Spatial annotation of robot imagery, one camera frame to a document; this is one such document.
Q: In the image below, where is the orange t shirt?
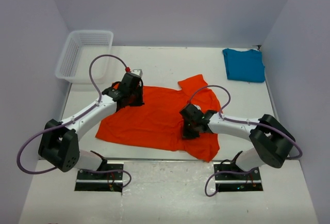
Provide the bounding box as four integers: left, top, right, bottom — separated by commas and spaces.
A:
96, 74, 220, 162

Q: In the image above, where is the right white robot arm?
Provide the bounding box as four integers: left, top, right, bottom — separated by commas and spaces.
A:
180, 103, 295, 179

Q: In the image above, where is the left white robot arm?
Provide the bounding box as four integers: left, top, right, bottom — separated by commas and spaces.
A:
38, 69, 144, 179

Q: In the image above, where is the white plastic basket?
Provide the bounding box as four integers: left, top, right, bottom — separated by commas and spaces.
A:
55, 30, 113, 84

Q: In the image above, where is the blue folded t shirt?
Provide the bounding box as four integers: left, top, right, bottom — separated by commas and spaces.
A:
222, 49, 266, 83

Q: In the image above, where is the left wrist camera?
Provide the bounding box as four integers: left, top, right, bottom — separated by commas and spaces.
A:
125, 67, 143, 77

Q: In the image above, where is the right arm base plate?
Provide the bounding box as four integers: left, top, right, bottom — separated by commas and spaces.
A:
214, 168, 263, 193

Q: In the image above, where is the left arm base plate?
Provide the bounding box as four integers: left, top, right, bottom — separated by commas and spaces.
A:
74, 170, 123, 193

